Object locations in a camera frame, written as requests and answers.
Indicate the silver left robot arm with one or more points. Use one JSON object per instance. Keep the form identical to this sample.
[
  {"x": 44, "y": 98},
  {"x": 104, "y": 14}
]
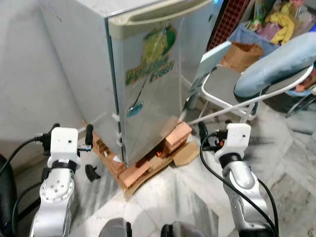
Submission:
[{"x": 54, "y": 192}]

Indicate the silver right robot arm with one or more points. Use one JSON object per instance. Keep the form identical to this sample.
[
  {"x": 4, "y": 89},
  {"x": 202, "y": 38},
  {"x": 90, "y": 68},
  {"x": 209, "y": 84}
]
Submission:
[{"x": 242, "y": 180}]

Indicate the silver fridge door green sticker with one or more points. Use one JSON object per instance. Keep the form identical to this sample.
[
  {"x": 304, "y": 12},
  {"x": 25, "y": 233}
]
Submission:
[{"x": 153, "y": 98}]

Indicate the silver mini fridge body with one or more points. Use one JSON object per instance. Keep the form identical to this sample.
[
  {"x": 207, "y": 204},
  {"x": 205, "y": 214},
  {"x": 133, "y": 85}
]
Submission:
[{"x": 84, "y": 59}]

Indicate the red clay brick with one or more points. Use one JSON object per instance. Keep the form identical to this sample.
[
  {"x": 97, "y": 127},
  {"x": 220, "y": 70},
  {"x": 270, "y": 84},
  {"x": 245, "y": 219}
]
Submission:
[
  {"x": 106, "y": 150},
  {"x": 177, "y": 136},
  {"x": 138, "y": 174}
]

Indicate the brown cardboard sheet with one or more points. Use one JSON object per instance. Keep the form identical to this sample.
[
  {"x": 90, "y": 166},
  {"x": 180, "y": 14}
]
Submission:
[{"x": 186, "y": 154}]

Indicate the small black floor object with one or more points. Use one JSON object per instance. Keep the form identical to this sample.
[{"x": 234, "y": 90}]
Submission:
[{"x": 90, "y": 173}]

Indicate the white metal folding chair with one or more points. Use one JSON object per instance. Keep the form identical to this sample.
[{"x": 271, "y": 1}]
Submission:
[{"x": 222, "y": 84}]

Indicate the reddish brown cloth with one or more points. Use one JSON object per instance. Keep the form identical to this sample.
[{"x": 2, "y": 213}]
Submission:
[{"x": 306, "y": 85}]

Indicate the brown paper bag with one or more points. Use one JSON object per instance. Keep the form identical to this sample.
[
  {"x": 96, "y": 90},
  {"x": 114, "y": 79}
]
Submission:
[{"x": 242, "y": 57}]

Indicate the black rounded object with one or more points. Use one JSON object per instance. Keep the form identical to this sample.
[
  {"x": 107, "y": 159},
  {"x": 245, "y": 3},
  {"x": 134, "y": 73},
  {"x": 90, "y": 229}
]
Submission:
[{"x": 5, "y": 197}]

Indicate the blue fabric basket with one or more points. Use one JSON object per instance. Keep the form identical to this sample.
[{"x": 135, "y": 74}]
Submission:
[{"x": 247, "y": 35}]

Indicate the grey robot right leg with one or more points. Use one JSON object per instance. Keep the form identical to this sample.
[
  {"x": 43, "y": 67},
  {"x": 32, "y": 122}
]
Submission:
[{"x": 182, "y": 231}]

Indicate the grey robot leg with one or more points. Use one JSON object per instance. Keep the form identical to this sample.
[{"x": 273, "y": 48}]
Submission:
[
  {"x": 182, "y": 231},
  {"x": 116, "y": 229}
]

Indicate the grey robot left leg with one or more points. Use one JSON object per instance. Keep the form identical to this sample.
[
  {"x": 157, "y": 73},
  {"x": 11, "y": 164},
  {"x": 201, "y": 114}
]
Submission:
[{"x": 116, "y": 229}]

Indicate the dark red lattice panel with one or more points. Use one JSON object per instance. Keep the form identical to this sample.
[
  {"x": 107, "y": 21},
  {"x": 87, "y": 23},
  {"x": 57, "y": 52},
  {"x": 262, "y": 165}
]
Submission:
[{"x": 229, "y": 19}]

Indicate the yellow cloth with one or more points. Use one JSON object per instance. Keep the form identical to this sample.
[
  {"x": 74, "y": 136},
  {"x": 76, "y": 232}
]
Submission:
[{"x": 282, "y": 27}]

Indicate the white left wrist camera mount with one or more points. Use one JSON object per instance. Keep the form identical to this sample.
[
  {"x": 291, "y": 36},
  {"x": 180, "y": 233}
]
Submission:
[{"x": 64, "y": 143}]

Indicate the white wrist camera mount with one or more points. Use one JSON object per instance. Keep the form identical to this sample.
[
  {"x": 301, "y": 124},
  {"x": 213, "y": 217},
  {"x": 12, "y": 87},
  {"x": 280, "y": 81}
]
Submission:
[
  {"x": 236, "y": 140},
  {"x": 64, "y": 143}
]

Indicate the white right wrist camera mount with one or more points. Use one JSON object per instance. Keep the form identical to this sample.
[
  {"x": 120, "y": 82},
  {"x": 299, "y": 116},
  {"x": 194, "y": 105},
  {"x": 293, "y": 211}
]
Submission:
[{"x": 236, "y": 140}]

